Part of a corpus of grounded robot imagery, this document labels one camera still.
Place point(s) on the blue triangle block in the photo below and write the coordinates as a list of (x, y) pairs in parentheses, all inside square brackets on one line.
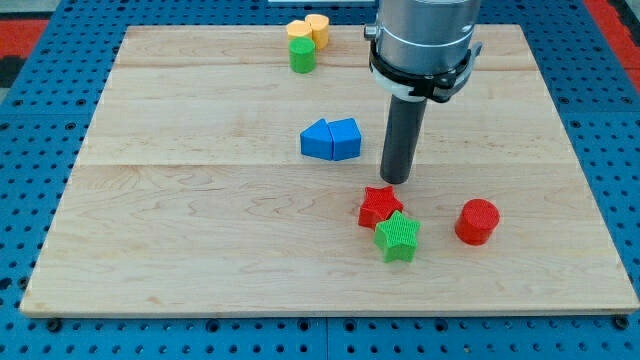
[(316, 141)]

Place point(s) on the yellow heart block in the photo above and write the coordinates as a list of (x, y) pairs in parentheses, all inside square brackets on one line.
[(319, 25)]

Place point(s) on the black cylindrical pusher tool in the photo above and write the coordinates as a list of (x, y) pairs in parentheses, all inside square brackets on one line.
[(401, 137)]

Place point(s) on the yellow hexagon block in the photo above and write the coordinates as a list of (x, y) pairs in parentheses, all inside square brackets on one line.
[(298, 28)]

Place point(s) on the wooden board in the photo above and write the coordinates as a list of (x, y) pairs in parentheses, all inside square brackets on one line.
[(190, 197)]

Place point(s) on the red cylinder block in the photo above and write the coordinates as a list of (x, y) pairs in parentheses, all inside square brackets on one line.
[(477, 221)]

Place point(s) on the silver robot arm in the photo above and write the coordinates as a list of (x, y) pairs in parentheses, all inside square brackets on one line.
[(422, 49)]

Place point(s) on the green cylinder block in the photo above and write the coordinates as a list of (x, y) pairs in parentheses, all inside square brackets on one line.
[(302, 56)]

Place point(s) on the red star block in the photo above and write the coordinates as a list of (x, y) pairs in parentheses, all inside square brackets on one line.
[(378, 205)]

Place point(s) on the green star block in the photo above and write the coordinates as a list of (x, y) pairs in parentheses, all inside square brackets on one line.
[(396, 237)]

